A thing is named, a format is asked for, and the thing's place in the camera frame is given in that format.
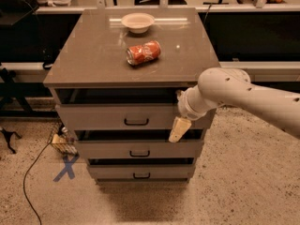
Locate crushed orange soda can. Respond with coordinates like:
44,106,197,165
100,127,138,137
127,40,161,66

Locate grey middle drawer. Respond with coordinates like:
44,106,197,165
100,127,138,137
75,140,203,158

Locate black office chair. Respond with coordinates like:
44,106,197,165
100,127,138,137
0,0,38,27

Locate grey drawer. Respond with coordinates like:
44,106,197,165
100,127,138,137
75,140,203,158
87,165,195,180
55,102,218,131

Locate black floor cable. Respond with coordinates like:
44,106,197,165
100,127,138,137
22,142,53,225

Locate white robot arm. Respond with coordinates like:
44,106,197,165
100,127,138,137
169,67,300,143

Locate white paper bowl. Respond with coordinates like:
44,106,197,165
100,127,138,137
121,13,155,34

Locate grey top drawer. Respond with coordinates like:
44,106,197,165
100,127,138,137
55,102,218,131

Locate grey bottom drawer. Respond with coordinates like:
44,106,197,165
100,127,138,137
87,165,195,180

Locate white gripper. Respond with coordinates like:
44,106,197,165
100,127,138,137
169,89,200,143

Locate blue tape cross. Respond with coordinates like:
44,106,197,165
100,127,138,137
53,155,79,182

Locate black stand legs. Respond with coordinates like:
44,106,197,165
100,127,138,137
0,63,59,156

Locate wire basket with items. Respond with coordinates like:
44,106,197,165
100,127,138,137
48,123,78,156

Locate grey drawer cabinet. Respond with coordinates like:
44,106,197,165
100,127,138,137
44,7,218,182

